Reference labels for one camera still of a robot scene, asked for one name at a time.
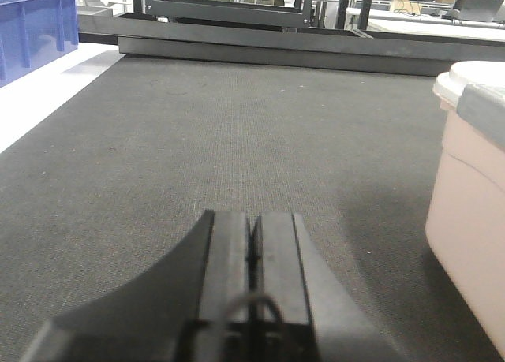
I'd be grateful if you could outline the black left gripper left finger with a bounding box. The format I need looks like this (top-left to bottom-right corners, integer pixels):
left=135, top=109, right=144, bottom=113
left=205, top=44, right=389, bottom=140
left=21, top=210, right=249, bottom=361

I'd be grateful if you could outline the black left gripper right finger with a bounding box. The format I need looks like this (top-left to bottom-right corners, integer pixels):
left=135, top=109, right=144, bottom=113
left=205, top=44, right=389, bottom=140
left=253, top=212, right=398, bottom=361

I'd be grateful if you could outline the white lidded storage bin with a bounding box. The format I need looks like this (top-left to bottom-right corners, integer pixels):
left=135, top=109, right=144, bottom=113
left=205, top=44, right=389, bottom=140
left=425, top=61, right=504, bottom=354

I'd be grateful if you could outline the blue plastic crate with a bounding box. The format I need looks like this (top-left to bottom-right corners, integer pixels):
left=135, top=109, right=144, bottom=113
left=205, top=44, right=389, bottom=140
left=1, top=0, right=79, bottom=86

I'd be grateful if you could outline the black metal shelf frame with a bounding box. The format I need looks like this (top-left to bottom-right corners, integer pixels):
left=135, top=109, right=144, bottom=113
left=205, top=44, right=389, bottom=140
left=77, top=0, right=504, bottom=76

